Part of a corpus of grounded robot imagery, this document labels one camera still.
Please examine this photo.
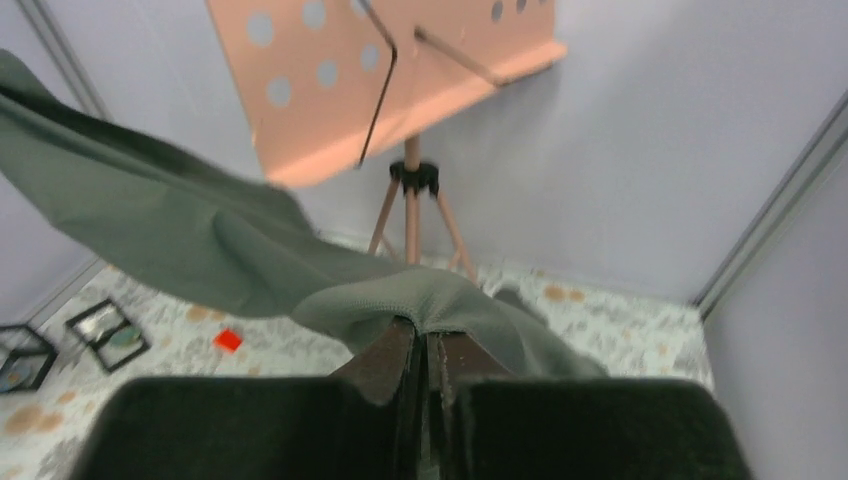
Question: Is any red house-shaped toy block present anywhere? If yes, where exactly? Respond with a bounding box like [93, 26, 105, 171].
[212, 329, 243, 354]

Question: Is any pink music stand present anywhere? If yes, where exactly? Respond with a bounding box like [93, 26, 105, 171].
[207, 0, 567, 277]

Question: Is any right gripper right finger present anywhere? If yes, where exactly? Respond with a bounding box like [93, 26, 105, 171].
[427, 333, 513, 479]

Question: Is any dark grey t-shirt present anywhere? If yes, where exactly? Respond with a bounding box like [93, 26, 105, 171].
[1, 51, 607, 379]

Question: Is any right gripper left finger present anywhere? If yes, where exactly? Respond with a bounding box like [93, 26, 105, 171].
[330, 318, 419, 479]

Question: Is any black frame display box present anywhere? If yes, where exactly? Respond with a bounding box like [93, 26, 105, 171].
[1, 324, 58, 395]
[64, 297, 151, 375]

